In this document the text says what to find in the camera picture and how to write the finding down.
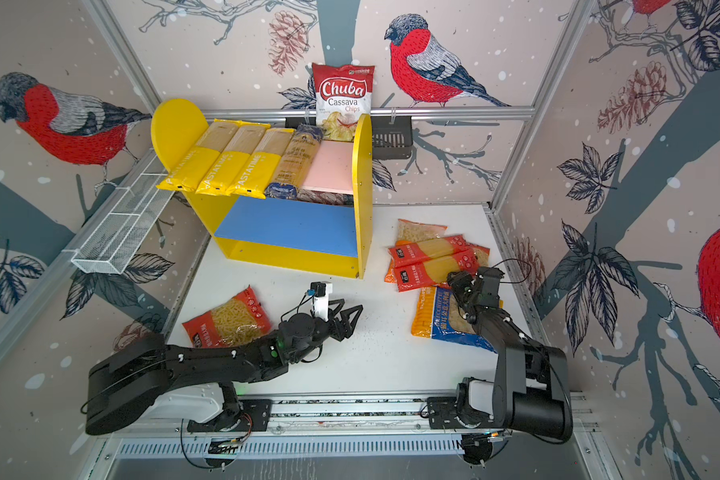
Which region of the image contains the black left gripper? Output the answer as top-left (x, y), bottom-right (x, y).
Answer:
top-left (290, 298), bottom-right (363, 365)

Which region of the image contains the red spaghetti bag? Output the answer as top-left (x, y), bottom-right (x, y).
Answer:
top-left (388, 235), bottom-right (469, 268)
top-left (393, 248), bottom-right (479, 292)

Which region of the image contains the yellow Pastatime spaghetti bag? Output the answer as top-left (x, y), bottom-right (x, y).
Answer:
top-left (195, 121), bottom-right (270, 196)
top-left (225, 128), bottom-right (295, 199)
top-left (156, 120), bottom-right (240, 192)

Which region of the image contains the blue spaghetti bag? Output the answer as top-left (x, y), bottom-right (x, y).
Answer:
top-left (265, 123), bottom-right (324, 200)

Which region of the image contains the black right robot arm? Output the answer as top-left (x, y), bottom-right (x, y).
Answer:
top-left (447, 267), bottom-right (573, 444)

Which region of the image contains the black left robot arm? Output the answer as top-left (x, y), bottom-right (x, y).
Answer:
top-left (81, 299), bottom-right (363, 436)

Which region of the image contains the red short pasta bag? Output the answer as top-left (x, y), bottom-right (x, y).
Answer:
top-left (470, 244), bottom-right (491, 267)

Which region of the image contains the blue orange pasta bag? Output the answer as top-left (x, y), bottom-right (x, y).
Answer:
top-left (411, 286), bottom-right (494, 352)

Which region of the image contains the yellow pink blue shelf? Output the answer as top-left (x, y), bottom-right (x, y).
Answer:
top-left (185, 114), bottom-right (373, 279)

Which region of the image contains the orange macaroni bag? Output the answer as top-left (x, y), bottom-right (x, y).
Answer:
top-left (384, 219), bottom-right (448, 291)

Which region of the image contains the red macaroni bag left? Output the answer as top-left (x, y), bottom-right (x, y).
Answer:
top-left (182, 286), bottom-right (272, 348)

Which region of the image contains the Chuba cassava chips bag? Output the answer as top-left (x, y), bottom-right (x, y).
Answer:
top-left (312, 63), bottom-right (375, 142)

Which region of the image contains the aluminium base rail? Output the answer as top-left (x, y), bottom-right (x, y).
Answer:
top-left (95, 392), bottom-right (607, 466)

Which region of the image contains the black wall basket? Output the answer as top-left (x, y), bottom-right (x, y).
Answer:
top-left (283, 115), bottom-right (414, 161)

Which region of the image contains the white wire basket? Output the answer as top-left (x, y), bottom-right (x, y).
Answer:
top-left (71, 152), bottom-right (173, 274)

